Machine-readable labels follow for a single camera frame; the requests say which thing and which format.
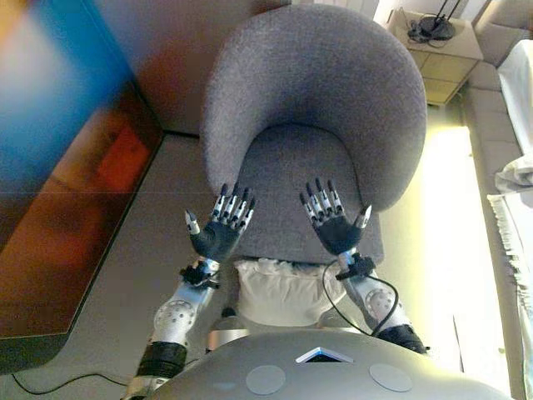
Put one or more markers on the white cushion with fringe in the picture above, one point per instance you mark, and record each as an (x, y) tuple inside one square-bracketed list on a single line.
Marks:
[(283, 291)]

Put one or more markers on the white fringed throw blanket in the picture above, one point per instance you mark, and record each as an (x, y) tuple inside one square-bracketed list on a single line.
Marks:
[(514, 250)]

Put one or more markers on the white crumpled sheet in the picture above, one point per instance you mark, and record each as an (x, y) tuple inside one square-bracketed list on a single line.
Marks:
[(518, 104)]

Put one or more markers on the grey robot torso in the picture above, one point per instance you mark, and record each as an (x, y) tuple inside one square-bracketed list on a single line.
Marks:
[(325, 375)]

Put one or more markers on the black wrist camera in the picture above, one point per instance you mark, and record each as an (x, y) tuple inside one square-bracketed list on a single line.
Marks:
[(358, 266), (197, 275)]

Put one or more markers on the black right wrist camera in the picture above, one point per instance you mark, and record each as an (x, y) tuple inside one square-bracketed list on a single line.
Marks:
[(358, 266)]

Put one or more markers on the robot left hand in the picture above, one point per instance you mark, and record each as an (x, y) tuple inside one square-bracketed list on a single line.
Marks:
[(218, 239)]

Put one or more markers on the beige sofa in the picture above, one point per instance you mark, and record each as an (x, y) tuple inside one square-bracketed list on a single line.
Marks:
[(487, 125)]

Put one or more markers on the large black framed television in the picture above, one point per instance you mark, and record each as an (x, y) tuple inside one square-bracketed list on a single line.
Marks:
[(62, 166)]

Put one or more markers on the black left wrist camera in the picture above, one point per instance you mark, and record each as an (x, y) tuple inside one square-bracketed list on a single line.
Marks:
[(197, 275)]

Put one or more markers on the grey fabric armchair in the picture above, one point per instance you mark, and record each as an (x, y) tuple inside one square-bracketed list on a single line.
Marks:
[(316, 83)]

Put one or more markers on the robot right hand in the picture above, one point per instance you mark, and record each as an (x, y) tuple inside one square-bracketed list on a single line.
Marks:
[(339, 235)]

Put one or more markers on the beige side table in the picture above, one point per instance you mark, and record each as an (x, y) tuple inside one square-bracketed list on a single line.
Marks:
[(454, 58)]

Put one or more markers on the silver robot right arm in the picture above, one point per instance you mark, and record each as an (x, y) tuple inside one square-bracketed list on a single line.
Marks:
[(375, 300)]

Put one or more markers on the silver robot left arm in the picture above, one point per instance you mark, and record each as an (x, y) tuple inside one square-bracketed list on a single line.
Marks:
[(175, 316)]

